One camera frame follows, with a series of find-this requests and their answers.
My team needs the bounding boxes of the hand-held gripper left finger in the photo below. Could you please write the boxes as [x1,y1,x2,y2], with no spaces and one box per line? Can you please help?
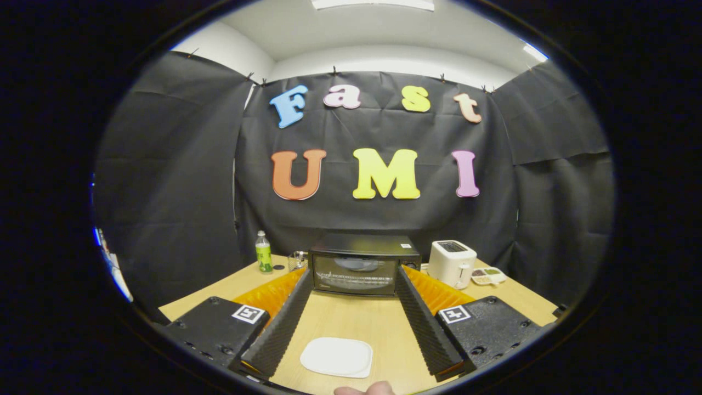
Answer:
[163,267,313,380]

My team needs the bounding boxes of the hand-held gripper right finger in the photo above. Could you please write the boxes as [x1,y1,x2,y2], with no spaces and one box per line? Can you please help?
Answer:
[395,265,544,382]

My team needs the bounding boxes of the black toaster oven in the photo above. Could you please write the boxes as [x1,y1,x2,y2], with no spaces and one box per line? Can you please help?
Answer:
[308,234,422,297]

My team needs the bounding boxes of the white pop-up toaster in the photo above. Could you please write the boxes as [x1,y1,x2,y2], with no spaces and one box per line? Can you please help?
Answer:
[427,240,478,290]

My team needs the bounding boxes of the white rectangular plate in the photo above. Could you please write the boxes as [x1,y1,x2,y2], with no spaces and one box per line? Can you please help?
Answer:
[299,337,373,379]

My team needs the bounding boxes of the green label drink bottle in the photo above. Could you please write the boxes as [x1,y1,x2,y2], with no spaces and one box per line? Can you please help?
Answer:
[255,230,274,274]

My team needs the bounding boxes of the white divided snack dish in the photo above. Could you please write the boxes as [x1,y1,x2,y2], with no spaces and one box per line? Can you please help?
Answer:
[471,267,507,286]

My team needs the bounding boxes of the long ceiling light panel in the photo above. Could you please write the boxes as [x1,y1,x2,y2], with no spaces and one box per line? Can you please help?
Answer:
[311,0,435,12]

